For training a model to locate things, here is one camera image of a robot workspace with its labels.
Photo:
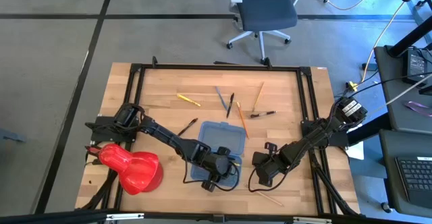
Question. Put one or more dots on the blue grey floor object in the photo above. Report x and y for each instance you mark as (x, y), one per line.
(10, 136)

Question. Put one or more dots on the orange pencil green eraser cap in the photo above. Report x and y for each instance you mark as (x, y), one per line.
(242, 119)

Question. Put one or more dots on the black aluminium crossbar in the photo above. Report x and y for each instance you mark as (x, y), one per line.
(50, 217)

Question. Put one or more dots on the grey office chair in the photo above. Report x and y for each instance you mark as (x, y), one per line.
(266, 9)

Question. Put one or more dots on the dark grey side desk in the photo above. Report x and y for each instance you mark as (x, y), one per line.
(395, 96)
(388, 170)

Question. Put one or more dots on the white sticker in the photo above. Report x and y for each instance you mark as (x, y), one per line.
(322, 68)

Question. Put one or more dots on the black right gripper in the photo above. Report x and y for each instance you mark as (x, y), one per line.
(270, 165)

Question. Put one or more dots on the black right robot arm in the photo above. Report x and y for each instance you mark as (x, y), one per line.
(317, 134)

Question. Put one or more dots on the red plastic pear-shaped object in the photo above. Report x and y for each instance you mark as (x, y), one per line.
(135, 170)

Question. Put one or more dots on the blue plastic supply box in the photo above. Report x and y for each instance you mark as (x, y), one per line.
(222, 138)

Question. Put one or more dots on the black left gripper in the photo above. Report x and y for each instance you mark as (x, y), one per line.
(219, 166)

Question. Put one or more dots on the black caster wheel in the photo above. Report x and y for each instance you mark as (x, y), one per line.
(386, 207)

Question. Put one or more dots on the black laptop keyboard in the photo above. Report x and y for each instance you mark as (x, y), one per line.
(415, 176)

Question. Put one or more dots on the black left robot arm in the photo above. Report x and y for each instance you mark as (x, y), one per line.
(162, 134)

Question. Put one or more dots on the purple ribbon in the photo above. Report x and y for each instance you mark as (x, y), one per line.
(416, 106)

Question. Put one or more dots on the yellow pencil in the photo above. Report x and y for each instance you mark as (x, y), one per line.
(258, 96)

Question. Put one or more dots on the black pen with silver band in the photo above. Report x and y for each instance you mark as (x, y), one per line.
(263, 114)

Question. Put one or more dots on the black power adapter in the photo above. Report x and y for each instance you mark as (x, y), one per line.
(416, 65)

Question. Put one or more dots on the silver metal bracket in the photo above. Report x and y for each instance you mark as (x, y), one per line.
(125, 216)
(312, 220)

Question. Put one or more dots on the black aluminium table frame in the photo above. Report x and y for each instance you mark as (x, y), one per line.
(219, 67)

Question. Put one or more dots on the yellow power plug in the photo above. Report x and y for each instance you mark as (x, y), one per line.
(352, 86)

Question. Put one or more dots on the white paper sheet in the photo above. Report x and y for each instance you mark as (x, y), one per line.
(357, 151)

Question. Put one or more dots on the black stand bar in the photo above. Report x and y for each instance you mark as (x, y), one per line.
(368, 129)
(410, 38)

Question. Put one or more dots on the natural wood pencil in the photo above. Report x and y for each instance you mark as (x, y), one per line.
(270, 199)

